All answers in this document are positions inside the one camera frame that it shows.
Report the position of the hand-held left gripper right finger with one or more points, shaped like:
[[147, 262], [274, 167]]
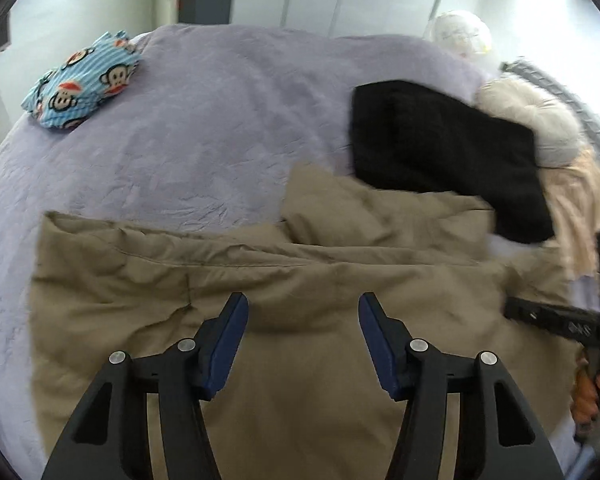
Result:
[[380, 345]]

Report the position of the black folded garment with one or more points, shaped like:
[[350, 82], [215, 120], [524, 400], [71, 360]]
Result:
[[440, 155]]

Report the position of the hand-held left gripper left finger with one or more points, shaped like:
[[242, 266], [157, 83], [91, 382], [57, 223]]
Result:
[[225, 345]]

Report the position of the grey quilted headboard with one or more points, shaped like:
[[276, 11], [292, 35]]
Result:
[[575, 90]]

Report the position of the person's right hand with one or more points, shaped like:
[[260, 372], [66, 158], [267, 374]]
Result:
[[587, 395]]

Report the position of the round cream velvet pillow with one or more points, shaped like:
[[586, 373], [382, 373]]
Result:
[[540, 115]]

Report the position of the blue monkey print cloth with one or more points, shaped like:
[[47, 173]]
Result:
[[85, 85]]

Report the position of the khaki puffer jacket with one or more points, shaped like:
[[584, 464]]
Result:
[[305, 270]]

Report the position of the cream striped garment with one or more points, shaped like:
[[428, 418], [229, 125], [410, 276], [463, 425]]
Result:
[[580, 210]]

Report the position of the white floral cushion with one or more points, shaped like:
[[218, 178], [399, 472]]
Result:
[[460, 32]]

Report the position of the bed with lavender cover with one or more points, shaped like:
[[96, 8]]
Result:
[[220, 125]]

